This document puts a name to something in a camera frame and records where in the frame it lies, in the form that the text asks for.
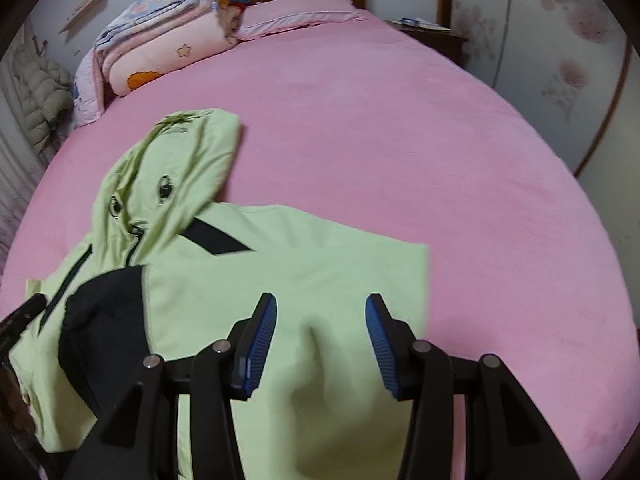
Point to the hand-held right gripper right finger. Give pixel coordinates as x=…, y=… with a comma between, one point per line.
x=384, y=345

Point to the dark wooden nightstand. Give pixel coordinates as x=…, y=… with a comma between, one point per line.
x=440, y=42

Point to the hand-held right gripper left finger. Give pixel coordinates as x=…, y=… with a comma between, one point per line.
x=257, y=340

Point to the floral wardrobe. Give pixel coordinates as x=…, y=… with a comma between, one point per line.
x=550, y=35

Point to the beige wall shelf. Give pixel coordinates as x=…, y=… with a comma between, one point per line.
x=85, y=10

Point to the folded floral quilt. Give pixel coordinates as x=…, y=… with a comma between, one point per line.
x=165, y=55

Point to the light green hooded jacket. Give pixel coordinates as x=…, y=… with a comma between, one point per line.
x=325, y=270

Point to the beige down jacket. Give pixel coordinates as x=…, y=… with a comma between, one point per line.
x=40, y=95

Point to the colourful printed cloth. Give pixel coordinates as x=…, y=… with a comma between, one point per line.
x=241, y=2

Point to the white curtain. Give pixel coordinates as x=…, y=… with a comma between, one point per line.
x=15, y=185

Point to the pink bed sheet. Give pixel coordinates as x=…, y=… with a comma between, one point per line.
x=400, y=160

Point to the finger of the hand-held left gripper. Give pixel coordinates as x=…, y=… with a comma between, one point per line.
x=22, y=320

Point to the pink pillow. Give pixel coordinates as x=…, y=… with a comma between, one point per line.
x=300, y=15

